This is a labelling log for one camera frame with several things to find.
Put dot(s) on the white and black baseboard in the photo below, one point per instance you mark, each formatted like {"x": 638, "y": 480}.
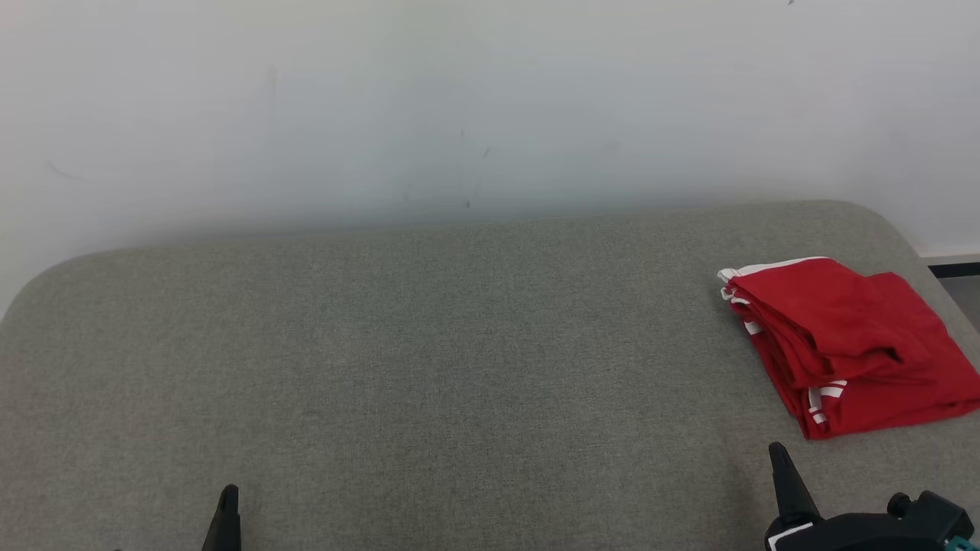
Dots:
{"x": 953, "y": 264}

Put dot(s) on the red and white jersey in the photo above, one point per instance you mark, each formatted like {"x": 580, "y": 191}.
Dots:
{"x": 942, "y": 367}

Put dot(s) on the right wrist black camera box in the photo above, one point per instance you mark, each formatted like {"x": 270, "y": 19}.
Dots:
{"x": 938, "y": 513}

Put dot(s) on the red shorts with white stripe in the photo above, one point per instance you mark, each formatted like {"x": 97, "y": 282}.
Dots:
{"x": 811, "y": 314}

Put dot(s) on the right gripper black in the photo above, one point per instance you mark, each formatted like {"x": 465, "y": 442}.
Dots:
{"x": 850, "y": 534}

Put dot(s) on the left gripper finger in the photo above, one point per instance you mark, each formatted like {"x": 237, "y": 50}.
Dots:
{"x": 226, "y": 520}

